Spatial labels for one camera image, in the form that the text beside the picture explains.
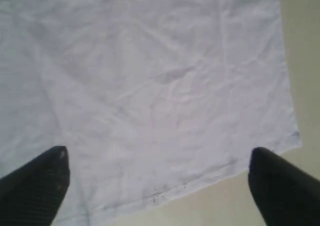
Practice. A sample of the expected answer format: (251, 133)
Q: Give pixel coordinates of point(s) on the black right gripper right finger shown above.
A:
(284, 194)

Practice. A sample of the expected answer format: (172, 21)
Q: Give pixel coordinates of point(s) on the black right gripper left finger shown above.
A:
(33, 193)

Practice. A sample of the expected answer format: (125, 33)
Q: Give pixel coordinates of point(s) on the white t-shirt red lettering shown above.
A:
(154, 99)

